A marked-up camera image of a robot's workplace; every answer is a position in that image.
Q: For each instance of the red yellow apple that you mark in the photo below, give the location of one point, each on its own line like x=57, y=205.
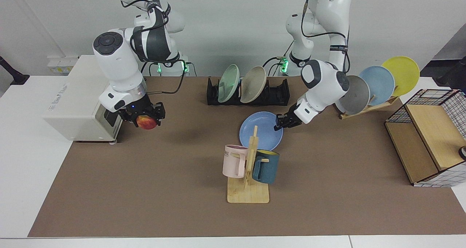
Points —
x=147, y=123

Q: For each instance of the black dish rack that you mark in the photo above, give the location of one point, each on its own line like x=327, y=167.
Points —
x=280, y=95

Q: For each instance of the beige plate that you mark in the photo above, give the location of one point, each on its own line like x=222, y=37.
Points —
x=253, y=84

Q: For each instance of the pale green plate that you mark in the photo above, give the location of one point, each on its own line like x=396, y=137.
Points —
x=228, y=83

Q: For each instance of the grey plate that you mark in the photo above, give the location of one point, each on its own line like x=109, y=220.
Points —
x=356, y=97

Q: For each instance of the wooden plate rack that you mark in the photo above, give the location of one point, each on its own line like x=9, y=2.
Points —
x=364, y=109

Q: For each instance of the light blue plate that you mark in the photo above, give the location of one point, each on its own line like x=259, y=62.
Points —
x=378, y=82

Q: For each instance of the yellow plate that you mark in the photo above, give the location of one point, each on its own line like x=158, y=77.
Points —
x=402, y=73

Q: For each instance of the teal cup yellow inside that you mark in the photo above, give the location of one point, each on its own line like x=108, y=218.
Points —
x=269, y=168

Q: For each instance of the pink cup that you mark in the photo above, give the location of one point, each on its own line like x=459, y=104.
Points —
x=233, y=164

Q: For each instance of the pale toaster oven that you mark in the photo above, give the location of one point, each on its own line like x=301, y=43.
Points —
x=72, y=102

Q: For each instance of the brown table cloth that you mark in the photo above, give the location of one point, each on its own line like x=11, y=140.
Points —
x=145, y=189

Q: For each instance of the wooden cup stand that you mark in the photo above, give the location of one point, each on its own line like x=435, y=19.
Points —
x=247, y=195

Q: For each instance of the black stand leg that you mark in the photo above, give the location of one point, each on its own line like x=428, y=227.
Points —
x=16, y=77
x=453, y=75

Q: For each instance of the white wall socket strip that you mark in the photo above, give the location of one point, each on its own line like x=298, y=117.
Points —
x=62, y=64

